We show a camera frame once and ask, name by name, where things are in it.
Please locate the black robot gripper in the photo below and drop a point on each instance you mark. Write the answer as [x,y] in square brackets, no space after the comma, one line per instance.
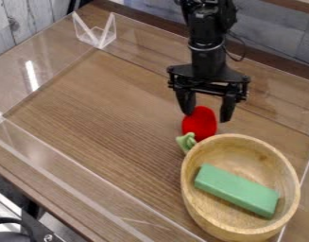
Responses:
[228,84]

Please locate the red plush strawberry fruit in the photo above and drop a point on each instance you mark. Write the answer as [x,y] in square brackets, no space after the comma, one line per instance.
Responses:
[197,126]

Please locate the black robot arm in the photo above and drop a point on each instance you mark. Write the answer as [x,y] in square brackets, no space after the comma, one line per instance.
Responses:
[206,75]

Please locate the light wooden bowl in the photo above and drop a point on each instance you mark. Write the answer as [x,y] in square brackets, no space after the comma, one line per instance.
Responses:
[256,161]

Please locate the green rectangular block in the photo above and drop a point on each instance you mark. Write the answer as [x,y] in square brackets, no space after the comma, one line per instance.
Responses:
[248,194]

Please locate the clear acrylic enclosure wall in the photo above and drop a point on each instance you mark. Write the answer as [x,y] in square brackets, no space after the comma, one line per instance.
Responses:
[89,121]

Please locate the black metal stand bracket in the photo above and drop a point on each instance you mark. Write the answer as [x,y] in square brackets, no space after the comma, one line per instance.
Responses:
[30,216]

